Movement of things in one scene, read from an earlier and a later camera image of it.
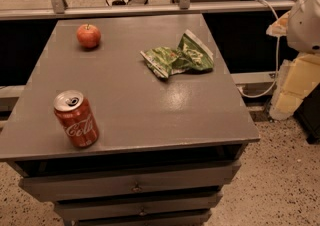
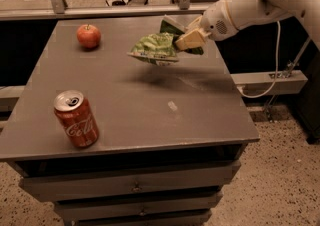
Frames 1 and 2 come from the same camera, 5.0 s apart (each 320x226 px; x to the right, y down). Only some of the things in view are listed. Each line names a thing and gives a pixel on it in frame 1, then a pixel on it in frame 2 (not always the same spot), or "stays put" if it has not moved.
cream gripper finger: x=280 y=27 -> x=194 y=25
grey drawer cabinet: x=128 y=120 stays put
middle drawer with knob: x=97 y=209 stays put
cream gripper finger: x=295 y=79 -> x=193 y=39
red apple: x=88 y=36 stays put
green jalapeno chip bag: x=191 y=53 -> x=160 y=48
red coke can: x=77 y=118 stays put
